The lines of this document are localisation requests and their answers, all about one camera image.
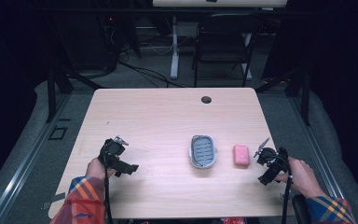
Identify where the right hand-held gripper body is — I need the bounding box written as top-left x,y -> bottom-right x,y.
256,147 -> 290,187

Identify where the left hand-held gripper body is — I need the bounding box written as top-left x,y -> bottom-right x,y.
97,138 -> 140,178

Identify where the person's left hand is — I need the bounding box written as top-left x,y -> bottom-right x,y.
85,157 -> 117,181

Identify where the person's right hand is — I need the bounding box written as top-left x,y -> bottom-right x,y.
274,156 -> 328,199

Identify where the pink soap bar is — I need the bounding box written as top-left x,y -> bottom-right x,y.
232,144 -> 251,168

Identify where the grey soap dish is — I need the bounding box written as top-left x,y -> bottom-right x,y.
188,133 -> 218,170

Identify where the black armrest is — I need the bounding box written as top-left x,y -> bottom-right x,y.
291,194 -> 312,224

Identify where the black tape square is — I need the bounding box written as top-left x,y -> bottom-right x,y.
48,125 -> 69,141

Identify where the black metal stand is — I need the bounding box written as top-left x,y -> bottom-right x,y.
255,66 -> 312,127
45,65 -> 104,124

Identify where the red packet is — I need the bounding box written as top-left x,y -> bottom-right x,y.
219,217 -> 248,224

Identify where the grey tape strip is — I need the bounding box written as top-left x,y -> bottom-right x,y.
40,191 -> 67,211

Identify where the white desk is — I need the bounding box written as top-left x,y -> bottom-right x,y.
151,0 -> 289,81

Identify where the black folding chair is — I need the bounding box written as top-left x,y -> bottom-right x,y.
191,12 -> 265,89

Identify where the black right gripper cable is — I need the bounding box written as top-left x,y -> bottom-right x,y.
280,156 -> 294,224

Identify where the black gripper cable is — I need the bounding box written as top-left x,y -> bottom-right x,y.
103,148 -> 115,224
280,156 -> 294,224

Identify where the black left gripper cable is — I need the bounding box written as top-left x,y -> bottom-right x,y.
103,148 -> 115,224

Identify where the metal floor rail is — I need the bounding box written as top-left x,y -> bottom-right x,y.
0,92 -> 73,224
287,92 -> 347,200

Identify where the black floor cable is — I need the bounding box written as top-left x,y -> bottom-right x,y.
117,59 -> 194,89

